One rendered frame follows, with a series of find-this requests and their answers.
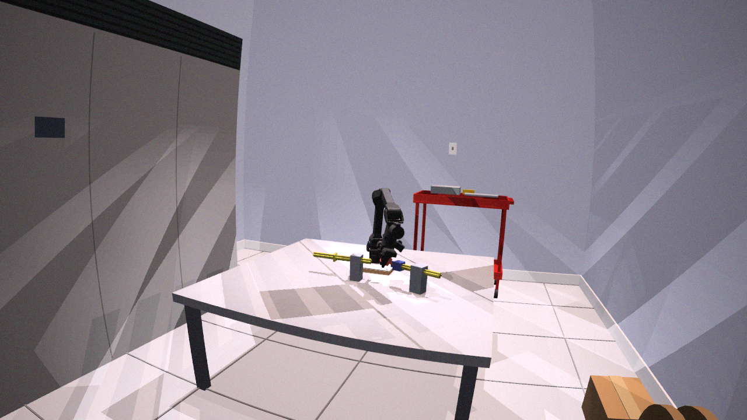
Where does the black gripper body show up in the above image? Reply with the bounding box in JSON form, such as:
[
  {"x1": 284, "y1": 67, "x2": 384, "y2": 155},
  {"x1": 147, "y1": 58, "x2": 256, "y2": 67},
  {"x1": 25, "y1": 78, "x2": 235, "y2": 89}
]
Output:
[{"x1": 376, "y1": 233, "x2": 397, "y2": 258}]

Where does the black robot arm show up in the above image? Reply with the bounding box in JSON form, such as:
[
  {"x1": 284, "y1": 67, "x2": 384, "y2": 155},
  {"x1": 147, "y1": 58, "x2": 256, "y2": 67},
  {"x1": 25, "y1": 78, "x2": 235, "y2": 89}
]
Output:
[{"x1": 366, "y1": 188, "x2": 405, "y2": 264}]

